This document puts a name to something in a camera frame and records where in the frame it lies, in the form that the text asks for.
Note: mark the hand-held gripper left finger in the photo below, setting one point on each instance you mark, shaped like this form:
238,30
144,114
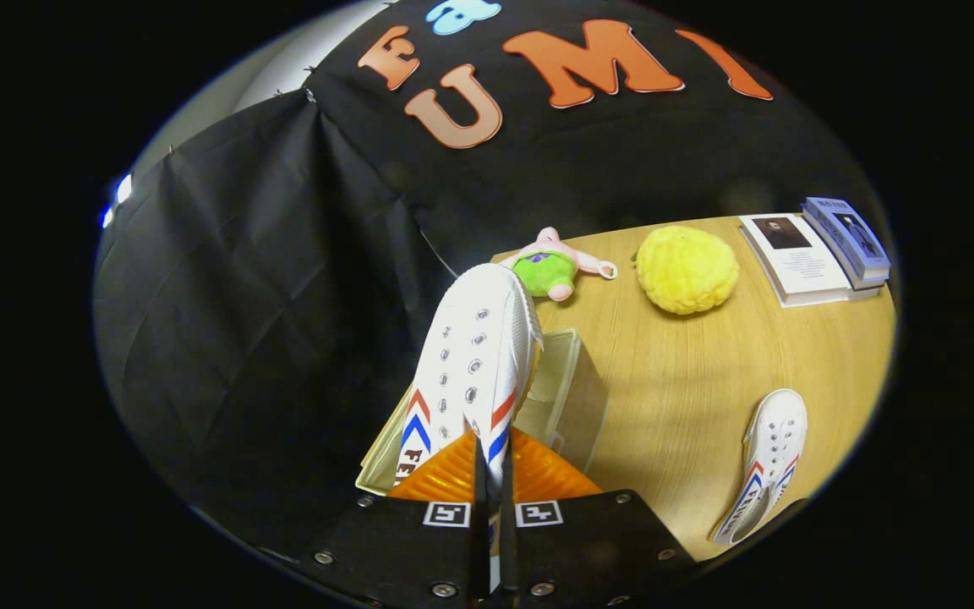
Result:
480,550

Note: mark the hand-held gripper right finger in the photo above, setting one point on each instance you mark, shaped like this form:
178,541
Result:
511,541

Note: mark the beige fabric storage box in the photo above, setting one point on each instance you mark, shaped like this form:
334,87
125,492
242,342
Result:
567,389

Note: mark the white canvas shoe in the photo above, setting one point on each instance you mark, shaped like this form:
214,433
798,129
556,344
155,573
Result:
770,440
470,355

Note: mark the pink and green plush toy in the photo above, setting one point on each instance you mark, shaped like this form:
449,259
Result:
546,271

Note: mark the yellow plush toy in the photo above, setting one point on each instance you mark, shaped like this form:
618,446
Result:
686,271

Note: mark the black backdrop cloth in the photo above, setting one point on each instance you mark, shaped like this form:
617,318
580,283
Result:
242,296

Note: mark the white book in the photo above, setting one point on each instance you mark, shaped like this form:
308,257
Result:
800,262

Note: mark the blue paperback book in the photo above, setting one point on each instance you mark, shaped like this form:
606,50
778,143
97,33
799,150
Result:
855,228
832,247

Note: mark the ceiling light panel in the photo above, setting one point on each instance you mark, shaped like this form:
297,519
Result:
119,193

